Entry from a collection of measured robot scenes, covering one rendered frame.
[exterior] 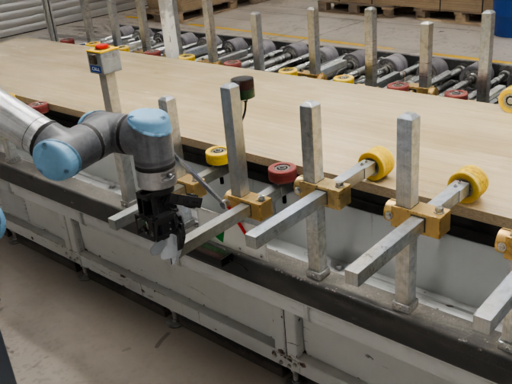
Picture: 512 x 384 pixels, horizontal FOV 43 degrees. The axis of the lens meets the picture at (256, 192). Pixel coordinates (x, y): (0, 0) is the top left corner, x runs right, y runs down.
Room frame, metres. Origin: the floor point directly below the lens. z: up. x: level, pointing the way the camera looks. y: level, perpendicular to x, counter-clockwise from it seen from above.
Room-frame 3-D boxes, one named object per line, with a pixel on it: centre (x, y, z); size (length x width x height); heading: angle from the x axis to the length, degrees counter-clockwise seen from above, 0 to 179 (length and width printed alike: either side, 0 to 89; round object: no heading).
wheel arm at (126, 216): (1.70, 0.24, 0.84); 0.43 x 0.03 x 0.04; 137
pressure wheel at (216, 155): (1.84, 0.10, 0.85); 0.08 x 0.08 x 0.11
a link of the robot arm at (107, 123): (1.40, 0.32, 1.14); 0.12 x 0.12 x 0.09; 61
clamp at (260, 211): (1.58, 0.02, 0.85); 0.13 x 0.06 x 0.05; 47
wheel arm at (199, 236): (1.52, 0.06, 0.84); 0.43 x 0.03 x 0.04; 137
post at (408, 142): (1.25, -0.32, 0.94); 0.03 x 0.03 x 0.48; 47
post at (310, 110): (1.42, -0.14, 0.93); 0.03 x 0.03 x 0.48; 47
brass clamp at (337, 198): (1.41, -0.16, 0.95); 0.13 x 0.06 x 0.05; 47
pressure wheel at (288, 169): (1.67, -0.08, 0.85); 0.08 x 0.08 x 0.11
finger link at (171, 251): (1.33, 0.21, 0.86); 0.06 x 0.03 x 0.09; 136
